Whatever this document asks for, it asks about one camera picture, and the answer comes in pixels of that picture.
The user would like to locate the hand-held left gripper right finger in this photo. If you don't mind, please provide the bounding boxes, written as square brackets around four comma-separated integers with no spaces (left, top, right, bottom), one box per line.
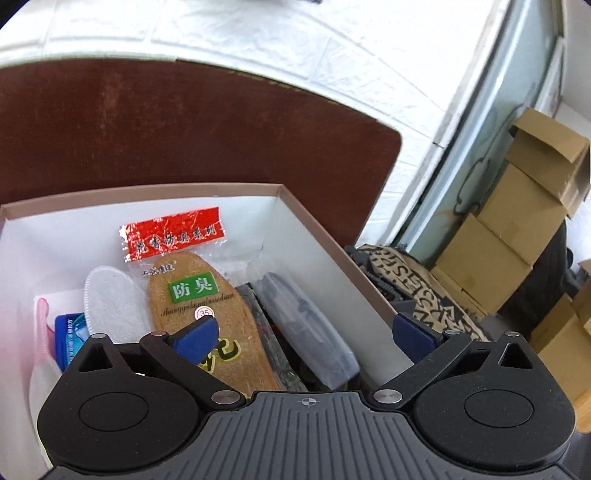
[369,312,542,411]

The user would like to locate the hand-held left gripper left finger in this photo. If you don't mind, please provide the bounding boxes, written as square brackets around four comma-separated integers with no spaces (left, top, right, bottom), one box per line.
[65,318,247,411]

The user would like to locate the white cardboard box brown rim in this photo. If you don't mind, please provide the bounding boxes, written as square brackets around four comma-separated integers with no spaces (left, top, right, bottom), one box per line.
[0,184,414,464]

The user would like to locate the brown wooden desktop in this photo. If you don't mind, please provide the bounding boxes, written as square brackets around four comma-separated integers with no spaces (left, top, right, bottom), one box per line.
[0,58,402,250]

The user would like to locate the beige bag with black print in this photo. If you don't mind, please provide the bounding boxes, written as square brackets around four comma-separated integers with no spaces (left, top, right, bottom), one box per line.
[355,244,491,343]

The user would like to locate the brown insoles in plastic pack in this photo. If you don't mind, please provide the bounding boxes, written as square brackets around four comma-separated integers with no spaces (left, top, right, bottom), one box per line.
[117,207,283,398]

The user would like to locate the dark patterned cloth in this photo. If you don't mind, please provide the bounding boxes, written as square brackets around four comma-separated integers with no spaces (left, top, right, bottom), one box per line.
[235,284,311,394]

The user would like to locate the white insole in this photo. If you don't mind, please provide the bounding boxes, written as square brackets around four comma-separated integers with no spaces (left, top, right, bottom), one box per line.
[83,265,155,344]

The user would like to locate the black item in clear bag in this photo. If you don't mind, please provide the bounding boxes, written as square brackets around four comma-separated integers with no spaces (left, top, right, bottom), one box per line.
[249,272,361,389]

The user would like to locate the blue packet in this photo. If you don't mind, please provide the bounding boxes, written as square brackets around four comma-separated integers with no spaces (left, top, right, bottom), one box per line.
[54,314,91,371]

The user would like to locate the pink and white plastic item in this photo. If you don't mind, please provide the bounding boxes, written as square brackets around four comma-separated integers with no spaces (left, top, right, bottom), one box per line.
[28,298,64,444]

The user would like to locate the open cardboard box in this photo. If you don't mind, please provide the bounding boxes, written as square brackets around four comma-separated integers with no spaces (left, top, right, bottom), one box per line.
[505,108,591,219]

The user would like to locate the black toothed strap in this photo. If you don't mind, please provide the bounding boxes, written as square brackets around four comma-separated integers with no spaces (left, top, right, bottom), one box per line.
[344,244,416,315]

